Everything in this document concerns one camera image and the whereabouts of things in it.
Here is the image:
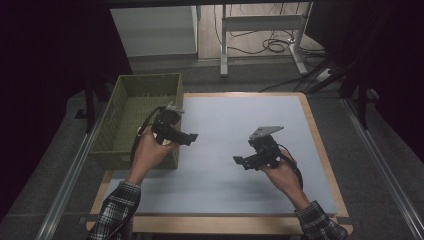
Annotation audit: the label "white metal desk frame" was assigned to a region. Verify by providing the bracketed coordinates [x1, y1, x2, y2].
[219, 2, 310, 78]

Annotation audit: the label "hand-held gripper black cable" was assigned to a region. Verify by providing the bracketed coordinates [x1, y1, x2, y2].
[277, 143, 305, 191]
[129, 105, 167, 168]

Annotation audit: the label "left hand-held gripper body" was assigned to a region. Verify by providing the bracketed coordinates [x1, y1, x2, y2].
[152, 101, 185, 145]

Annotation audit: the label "left hand-held gripper black cable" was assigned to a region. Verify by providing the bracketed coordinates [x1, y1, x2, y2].
[129, 105, 167, 168]

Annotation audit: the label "black metal stand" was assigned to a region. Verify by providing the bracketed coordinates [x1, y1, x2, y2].
[74, 78, 112, 134]
[339, 59, 381, 131]

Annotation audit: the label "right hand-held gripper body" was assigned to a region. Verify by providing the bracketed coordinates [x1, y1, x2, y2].
[247, 125, 285, 168]

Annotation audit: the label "white power strip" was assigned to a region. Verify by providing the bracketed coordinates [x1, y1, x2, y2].
[314, 67, 333, 83]

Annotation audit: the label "white cabinet panel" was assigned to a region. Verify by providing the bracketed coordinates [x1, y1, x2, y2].
[109, 5, 199, 58]

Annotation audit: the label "person's right hand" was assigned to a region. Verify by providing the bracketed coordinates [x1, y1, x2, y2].
[261, 149, 311, 211]

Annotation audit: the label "green woven basket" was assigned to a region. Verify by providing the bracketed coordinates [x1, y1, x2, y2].
[89, 72, 185, 170]

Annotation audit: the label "black floor cable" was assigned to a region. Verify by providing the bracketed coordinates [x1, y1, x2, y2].
[259, 76, 303, 94]

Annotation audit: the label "right hand-held gripper black cable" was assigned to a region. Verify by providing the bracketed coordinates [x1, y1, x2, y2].
[277, 143, 305, 191]

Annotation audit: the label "black coiled floor cables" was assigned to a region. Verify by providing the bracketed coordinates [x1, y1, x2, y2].
[213, 3, 326, 57]

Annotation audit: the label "person's left hand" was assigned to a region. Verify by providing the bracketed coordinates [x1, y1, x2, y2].
[126, 125, 178, 186]

